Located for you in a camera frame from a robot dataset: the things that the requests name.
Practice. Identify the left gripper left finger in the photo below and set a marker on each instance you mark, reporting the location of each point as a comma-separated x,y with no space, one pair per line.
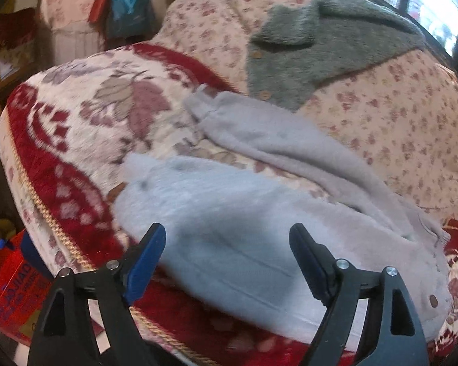
86,318

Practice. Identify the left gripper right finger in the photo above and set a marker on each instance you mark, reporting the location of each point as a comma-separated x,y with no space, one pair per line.
392,333

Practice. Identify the light grey fleece pants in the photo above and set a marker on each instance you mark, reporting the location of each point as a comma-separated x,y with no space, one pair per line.
228,228

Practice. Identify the red printed box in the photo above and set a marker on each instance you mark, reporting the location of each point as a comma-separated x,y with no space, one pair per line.
23,289

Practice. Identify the red floral blanket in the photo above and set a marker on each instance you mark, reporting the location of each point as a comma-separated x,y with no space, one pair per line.
64,135

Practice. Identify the rose print quilt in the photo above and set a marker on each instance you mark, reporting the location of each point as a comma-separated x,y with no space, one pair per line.
401,116

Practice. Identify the grey-green fuzzy cardigan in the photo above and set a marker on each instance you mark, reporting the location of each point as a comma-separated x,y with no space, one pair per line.
298,49

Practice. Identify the blue plastic bag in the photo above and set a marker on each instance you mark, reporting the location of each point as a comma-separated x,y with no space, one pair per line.
127,18

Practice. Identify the floral covered cushion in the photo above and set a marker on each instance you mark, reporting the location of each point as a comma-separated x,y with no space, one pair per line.
64,32

